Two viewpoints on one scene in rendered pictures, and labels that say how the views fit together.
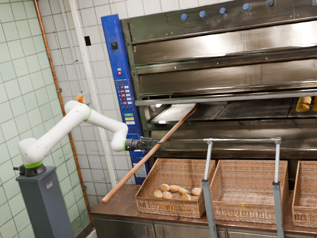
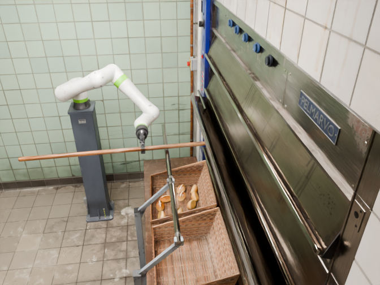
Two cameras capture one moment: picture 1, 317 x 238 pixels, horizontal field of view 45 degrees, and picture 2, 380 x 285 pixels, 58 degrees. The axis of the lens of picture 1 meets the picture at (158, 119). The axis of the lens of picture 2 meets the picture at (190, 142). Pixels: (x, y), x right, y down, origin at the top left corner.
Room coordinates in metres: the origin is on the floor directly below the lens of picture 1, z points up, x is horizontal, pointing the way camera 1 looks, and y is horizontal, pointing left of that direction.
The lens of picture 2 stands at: (1.77, -1.78, 2.45)
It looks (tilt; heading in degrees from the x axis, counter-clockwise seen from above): 31 degrees down; 55
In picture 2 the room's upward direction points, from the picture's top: straight up
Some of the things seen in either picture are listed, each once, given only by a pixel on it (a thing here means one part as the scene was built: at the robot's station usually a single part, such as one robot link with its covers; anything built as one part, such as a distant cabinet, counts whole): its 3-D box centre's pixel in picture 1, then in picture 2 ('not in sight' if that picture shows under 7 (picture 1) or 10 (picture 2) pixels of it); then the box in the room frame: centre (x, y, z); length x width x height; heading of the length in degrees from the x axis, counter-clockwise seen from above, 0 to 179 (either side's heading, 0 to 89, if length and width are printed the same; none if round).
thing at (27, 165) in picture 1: (30, 152); (77, 90); (2.52, 0.91, 1.36); 0.16 x 0.13 x 0.19; 29
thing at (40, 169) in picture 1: (29, 168); (82, 100); (2.56, 0.97, 1.23); 0.26 x 0.15 x 0.06; 63
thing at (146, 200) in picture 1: (177, 185); (180, 195); (2.89, -0.05, 0.72); 0.56 x 0.49 x 0.28; 61
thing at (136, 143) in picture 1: (139, 144); (142, 137); (2.71, 0.18, 1.20); 0.09 x 0.07 x 0.08; 64
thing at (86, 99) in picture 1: (82, 98); (193, 63); (3.51, 0.66, 1.46); 0.10 x 0.07 x 0.10; 62
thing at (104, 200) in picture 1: (161, 142); (149, 148); (2.68, 0.01, 1.20); 1.71 x 0.03 x 0.03; 154
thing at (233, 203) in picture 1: (247, 189); (190, 255); (2.62, -0.57, 0.72); 0.56 x 0.49 x 0.28; 63
